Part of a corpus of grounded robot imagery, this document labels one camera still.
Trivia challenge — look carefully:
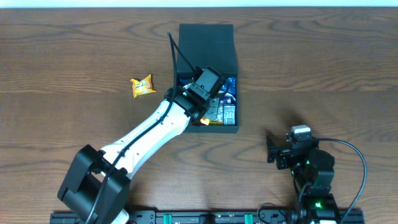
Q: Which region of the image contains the yellow orange snack packet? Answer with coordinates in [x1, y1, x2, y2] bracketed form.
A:
[200, 118, 210, 126]

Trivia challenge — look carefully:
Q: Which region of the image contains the dark blue Cadbury chocolate bar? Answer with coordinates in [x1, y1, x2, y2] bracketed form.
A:
[220, 93, 236, 105]

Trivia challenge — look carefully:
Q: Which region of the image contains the long blue snack bar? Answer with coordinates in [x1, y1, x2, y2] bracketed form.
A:
[179, 77, 237, 96]

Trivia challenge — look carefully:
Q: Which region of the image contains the small yellow candy packet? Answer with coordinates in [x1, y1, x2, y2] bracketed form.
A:
[130, 74, 156, 98]

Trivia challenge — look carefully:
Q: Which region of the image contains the yellow Hacks candy bag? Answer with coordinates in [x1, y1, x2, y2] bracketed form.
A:
[209, 121, 224, 126]

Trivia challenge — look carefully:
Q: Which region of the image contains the small dark blue box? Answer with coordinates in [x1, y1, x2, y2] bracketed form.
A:
[223, 104, 236, 126]

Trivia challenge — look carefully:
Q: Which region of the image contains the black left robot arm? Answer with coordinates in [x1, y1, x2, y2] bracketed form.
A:
[57, 67, 228, 223]

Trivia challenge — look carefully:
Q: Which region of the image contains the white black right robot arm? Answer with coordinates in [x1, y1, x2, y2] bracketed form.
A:
[267, 132, 341, 223]

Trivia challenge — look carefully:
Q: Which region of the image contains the dark green open box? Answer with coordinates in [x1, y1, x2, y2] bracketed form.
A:
[177, 24, 239, 134]

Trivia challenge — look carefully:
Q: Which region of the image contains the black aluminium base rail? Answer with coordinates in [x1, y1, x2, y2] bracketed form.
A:
[49, 208, 365, 224]

